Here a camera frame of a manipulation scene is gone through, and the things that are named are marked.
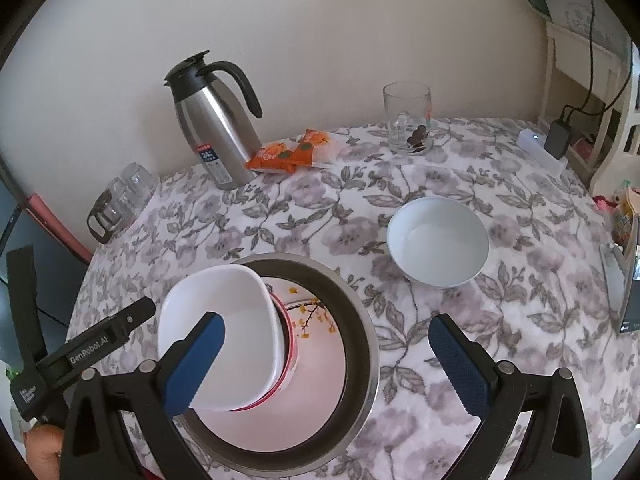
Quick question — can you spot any white power strip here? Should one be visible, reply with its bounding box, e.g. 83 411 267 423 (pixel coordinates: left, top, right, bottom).
517 129 569 175

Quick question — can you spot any pink board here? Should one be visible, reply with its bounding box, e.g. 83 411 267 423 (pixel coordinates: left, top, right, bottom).
25 195 94 264

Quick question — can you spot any black rim ginkgo plate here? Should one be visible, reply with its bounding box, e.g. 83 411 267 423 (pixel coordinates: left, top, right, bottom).
200 275 349 457

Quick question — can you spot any strawberry print bowl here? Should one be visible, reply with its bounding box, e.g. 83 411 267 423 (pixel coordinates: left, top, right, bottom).
235 284 302 414

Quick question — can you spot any stainless steel thermos jug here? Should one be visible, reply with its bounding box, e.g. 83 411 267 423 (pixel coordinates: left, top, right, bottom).
164 50 264 192

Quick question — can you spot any black cable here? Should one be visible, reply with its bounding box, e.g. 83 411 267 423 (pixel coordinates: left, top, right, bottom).
560 0 634 126

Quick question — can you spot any glass pitcher black handle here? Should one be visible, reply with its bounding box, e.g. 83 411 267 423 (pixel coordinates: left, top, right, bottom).
86 192 127 245

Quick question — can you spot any black charger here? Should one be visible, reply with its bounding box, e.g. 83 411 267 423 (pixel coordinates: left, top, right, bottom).
544 119 575 160

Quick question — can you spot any orange snack packet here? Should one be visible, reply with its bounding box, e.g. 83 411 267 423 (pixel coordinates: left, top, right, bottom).
244 141 297 174
285 130 334 169

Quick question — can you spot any white square bowl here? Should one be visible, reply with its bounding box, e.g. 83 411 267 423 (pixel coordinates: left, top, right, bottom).
157 266 281 412

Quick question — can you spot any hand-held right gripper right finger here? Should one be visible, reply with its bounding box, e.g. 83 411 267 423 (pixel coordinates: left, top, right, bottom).
428 313 592 480

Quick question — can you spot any grey patterned cushion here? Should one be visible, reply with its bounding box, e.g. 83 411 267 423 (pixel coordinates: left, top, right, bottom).
547 0 632 57

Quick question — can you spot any stainless steel basin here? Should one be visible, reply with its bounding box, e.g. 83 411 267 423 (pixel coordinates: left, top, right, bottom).
170 254 381 479

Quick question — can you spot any small white round bowl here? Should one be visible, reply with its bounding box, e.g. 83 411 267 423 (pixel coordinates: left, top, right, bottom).
386 197 490 289

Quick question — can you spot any white wooden furniture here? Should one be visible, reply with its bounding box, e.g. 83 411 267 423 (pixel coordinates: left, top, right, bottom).
540 20 640 197

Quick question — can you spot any dark blue cabinet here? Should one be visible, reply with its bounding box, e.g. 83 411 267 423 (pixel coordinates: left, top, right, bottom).
0 175 92 361

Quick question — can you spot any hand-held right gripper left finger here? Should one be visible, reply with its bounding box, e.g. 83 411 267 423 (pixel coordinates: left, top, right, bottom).
59 311 227 480

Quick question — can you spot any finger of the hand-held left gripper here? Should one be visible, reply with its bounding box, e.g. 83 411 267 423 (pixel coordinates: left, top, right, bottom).
102 296 157 345

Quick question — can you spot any person's left hand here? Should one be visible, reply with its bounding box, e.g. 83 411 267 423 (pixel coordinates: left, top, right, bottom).
25 423 66 479

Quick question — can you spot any grey floral tablecloth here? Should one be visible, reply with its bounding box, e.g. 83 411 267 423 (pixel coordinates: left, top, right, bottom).
65 117 640 480

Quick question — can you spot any clear glass mug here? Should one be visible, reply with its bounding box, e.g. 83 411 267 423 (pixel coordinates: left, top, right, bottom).
382 81 434 156

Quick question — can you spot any colourful small package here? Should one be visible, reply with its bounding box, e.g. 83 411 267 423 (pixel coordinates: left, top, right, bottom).
595 180 639 247

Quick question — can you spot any clear drinking glass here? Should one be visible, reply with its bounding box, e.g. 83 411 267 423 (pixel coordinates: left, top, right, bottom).
120 161 161 211
102 177 136 222

